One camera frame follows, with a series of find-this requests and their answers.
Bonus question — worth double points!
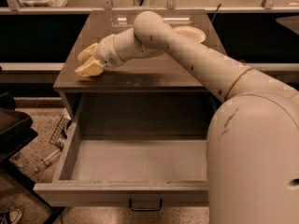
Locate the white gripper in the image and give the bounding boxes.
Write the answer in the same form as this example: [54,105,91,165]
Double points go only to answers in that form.
[75,34,124,77]

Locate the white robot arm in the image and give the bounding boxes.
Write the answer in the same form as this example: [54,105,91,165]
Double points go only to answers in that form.
[76,11,299,224]

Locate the grey cabinet with counter top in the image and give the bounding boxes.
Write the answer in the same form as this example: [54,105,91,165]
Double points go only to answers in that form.
[52,9,243,123]

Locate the open grey top drawer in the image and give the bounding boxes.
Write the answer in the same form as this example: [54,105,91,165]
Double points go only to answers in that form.
[35,91,218,207]

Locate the metal shelf railing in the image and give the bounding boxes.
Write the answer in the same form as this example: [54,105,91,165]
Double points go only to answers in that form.
[0,0,299,16]

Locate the black chair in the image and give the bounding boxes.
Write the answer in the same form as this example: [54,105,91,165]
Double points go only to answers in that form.
[0,92,64,224]

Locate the white paper bowl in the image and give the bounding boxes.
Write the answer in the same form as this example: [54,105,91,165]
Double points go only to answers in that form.
[174,26,206,43]

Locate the clear plastic bottle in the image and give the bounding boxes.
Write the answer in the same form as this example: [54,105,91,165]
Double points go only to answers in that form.
[35,149,61,174]

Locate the sneaker shoe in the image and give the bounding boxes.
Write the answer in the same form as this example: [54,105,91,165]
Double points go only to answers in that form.
[0,209,22,224]

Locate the wire mesh basket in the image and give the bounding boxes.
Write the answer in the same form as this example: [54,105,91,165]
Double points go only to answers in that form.
[50,116,72,149]

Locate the black drawer handle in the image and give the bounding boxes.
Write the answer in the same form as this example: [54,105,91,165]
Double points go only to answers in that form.
[128,199,164,212]

